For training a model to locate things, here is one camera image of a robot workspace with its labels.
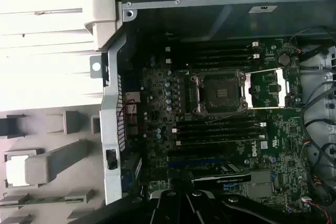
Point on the blue expansion slot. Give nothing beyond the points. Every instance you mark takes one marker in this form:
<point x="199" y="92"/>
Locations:
<point x="194" y="162"/>

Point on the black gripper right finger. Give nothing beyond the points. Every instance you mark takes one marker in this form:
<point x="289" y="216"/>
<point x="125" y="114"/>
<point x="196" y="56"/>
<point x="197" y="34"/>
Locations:
<point x="204" y="208"/>

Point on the round coin battery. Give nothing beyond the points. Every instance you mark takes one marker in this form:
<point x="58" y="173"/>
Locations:
<point x="283" y="60"/>

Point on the silver drive cage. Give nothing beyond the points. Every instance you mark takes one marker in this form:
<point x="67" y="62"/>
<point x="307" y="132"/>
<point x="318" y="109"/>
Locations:
<point x="317" y="77"/>

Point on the green motherboard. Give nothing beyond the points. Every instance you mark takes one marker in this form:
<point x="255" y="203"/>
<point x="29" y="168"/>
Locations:
<point x="278" y="129"/>

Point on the black expansion slot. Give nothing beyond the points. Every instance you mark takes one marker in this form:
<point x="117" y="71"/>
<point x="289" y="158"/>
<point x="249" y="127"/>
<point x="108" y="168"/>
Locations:
<point x="194" y="153"/>

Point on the metal socket cover frame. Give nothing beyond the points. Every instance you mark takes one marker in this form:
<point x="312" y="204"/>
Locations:
<point x="281" y="98"/>

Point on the grey parts rack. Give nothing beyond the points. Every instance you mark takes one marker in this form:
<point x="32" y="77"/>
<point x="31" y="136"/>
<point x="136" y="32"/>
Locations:
<point x="60" y="161"/>

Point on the CPU socket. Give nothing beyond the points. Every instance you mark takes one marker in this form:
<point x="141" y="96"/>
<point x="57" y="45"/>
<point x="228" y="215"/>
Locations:
<point x="220" y="93"/>

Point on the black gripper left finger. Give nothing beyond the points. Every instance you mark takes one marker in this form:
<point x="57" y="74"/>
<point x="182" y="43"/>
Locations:
<point x="168" y="208"/>

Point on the silver chipset heatsink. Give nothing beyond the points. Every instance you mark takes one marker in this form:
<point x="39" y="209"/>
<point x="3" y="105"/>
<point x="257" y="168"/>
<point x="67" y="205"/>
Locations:
<point x="258" y="184"/>

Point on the black graphics card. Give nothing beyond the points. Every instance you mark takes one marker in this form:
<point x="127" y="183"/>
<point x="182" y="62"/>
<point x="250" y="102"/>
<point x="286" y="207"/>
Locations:
<point x="223" y="174"/>

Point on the white label sticker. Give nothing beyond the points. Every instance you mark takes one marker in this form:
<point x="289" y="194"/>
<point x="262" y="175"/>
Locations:
<point x="262" y="9"/>

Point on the silver CPU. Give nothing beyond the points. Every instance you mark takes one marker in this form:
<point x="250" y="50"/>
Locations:
<point x="15" y="171"/>

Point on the RAM slot white latches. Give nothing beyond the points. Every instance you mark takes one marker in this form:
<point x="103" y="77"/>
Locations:
<point x="223" y="46"/>
<point x="223" y="58"/>
<point x="223" y="127"/>
<point x="223" y="139"/>

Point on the black and silver PC case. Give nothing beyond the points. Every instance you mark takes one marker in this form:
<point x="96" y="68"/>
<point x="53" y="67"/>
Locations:
<point x="109" y="129"/>

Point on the green RAM stick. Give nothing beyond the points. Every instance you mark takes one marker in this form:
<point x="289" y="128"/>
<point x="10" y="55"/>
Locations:
<point x="44" y="201"/>

